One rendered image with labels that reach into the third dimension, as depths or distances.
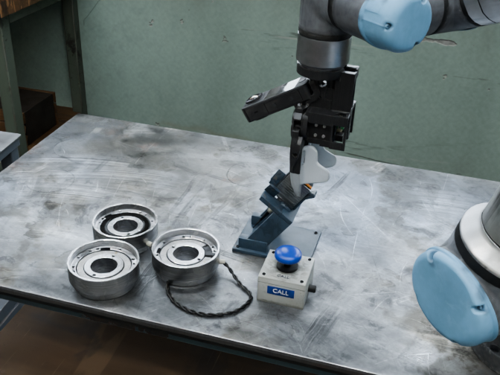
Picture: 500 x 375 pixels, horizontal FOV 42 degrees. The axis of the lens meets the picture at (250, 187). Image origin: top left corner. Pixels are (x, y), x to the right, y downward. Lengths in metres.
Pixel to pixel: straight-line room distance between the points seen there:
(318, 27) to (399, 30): 0.14
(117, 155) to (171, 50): 1.38
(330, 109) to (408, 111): 1.63
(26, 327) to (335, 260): 0.62
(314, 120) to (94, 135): 0.65
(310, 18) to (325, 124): 0.15
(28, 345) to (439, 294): 0.81
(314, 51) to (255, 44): 1.69
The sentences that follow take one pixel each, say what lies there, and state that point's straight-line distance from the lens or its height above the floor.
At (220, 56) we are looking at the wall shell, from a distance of 2.65.
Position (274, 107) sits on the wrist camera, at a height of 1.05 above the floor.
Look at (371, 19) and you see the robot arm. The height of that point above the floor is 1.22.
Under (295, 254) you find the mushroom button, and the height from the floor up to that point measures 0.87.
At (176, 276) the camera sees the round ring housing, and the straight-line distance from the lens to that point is 0.98.
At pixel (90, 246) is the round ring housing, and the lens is 1.04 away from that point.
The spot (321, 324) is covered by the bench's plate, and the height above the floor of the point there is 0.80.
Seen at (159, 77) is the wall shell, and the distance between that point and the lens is 2.78.
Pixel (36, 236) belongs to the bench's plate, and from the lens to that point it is 1.14.
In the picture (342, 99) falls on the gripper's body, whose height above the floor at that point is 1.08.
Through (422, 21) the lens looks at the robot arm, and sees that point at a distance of 0.82.
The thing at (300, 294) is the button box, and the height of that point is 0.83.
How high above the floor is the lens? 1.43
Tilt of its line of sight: 30 degrees down
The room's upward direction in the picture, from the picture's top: 3 degrees clockwise
